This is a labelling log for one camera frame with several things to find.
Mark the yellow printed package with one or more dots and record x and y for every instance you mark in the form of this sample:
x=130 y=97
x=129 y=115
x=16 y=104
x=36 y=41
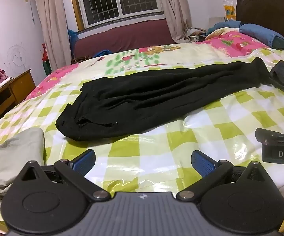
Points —
x=228 y=9

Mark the beige folded cloth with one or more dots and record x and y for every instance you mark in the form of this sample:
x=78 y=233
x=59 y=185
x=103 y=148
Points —
x=16 y=157

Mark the white basket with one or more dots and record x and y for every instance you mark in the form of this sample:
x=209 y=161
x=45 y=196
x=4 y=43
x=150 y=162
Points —
x=194 y=38

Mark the blue crumpled cloth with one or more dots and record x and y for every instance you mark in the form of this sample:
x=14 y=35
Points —
x=224 y=25

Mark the beige curtain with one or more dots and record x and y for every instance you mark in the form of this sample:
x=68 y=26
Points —
x=52 y=27
x=175 y=7

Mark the checkered printed quilt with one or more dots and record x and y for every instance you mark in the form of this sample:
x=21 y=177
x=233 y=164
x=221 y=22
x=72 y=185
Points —
x=161 y=152

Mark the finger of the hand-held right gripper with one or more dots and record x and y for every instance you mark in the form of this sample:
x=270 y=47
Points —
x=269 y=135

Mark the barred window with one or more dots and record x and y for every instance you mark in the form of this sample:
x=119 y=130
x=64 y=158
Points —
x=119 y=0

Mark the maroon window seat cover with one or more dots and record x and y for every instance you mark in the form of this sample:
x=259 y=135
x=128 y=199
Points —
x=124 y=38

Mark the black pants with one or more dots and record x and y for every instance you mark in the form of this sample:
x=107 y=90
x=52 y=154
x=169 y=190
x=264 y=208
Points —
x=156 y=95

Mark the red and green bag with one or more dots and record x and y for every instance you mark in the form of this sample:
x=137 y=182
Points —
x=46 y=59

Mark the wooden cabinet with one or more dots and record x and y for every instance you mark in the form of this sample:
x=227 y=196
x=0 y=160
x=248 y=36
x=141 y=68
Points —
x=11 y=91

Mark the small blue cloth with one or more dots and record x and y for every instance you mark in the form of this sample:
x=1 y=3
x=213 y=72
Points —
x=104 y=53

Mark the dark brown headboard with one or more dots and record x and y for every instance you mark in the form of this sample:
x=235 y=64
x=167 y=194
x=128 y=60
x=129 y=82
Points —
x=269 y=7

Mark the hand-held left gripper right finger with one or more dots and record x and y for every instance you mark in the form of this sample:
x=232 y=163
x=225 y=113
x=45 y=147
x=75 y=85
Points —
x=202 y=163

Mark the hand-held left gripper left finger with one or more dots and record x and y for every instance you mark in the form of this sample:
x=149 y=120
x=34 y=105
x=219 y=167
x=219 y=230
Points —
x=84 y=163

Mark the blue bag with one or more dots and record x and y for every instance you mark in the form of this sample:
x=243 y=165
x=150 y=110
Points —
x=72 y=37

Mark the blue pillow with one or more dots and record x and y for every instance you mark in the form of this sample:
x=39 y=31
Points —
x=262 y=34

